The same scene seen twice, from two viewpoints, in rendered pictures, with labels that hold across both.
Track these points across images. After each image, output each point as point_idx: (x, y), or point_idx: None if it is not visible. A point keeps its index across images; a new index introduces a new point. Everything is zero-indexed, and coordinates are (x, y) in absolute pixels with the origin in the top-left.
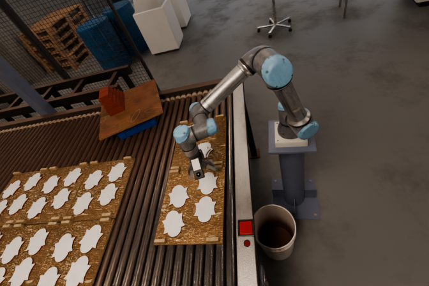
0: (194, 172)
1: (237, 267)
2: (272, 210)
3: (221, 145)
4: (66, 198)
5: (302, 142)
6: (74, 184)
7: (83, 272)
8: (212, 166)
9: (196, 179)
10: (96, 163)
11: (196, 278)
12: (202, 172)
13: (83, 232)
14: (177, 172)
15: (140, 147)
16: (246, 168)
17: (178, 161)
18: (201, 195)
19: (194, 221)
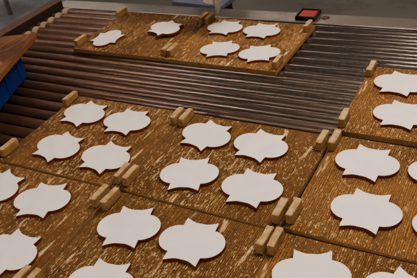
0: None
1: (347, 24)
2: None
3: (175, 17)
4: (56, 188)
5: None
6: (25, 183)
7: (267, 136)
8: None
9: None
10: (17, 143)
11: (343, 46)
12: None
13: (180, 151)
14: (178, 44)
15: (54, 96)
16: (231, 10)
17: (153, 50)
18: (237, 34)
19: (270, 40)
